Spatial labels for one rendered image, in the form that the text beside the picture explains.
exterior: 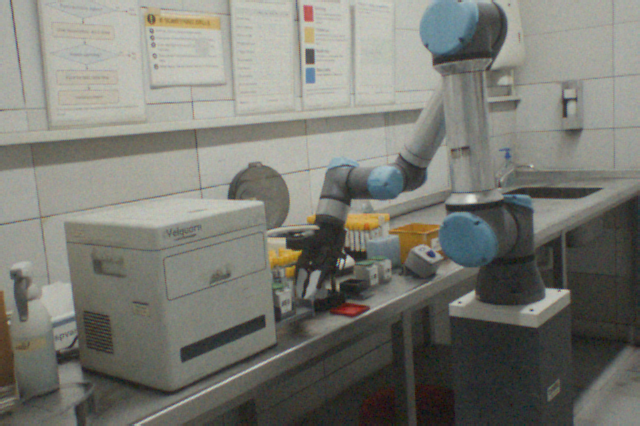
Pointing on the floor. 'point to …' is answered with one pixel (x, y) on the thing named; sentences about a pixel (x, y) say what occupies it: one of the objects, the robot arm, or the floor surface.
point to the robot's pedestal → (512, 372)
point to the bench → (426, 364)
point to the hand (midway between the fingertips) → (303, 302)
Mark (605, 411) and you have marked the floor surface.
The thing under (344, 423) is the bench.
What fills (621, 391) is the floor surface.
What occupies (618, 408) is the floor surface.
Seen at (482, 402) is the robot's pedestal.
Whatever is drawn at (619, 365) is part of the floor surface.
